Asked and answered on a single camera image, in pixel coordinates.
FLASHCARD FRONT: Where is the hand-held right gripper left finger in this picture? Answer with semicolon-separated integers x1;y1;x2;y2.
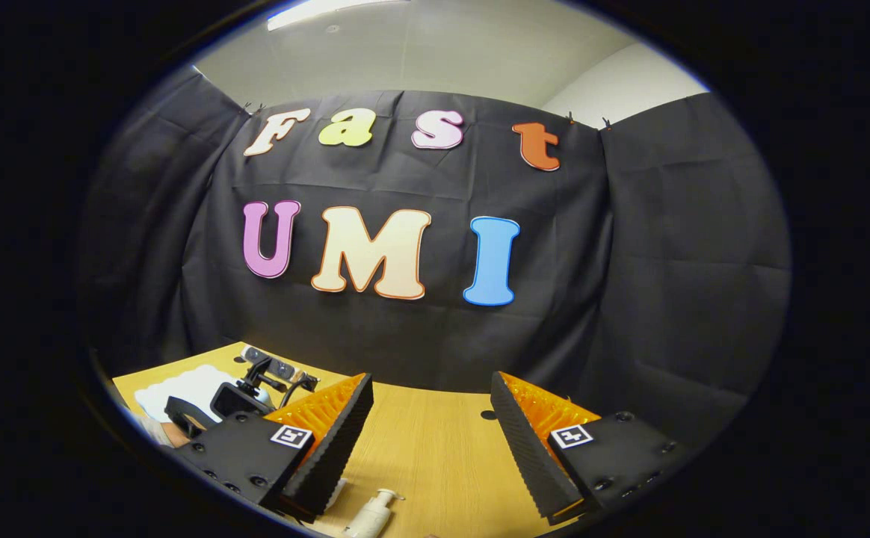
173;372;376;524

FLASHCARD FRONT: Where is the ceiling light panel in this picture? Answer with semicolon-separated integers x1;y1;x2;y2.
267;0;410;31

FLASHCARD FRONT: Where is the light blue suitcase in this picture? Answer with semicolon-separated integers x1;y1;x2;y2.
135;364;245;424

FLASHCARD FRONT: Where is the black backdrop cloth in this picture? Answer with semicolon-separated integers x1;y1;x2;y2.
80;67;791;449

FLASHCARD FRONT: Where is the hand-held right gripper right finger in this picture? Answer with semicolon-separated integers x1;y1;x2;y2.
490;371;697;526

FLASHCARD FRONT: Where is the white pump bottle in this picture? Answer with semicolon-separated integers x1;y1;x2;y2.
342;488;406;538

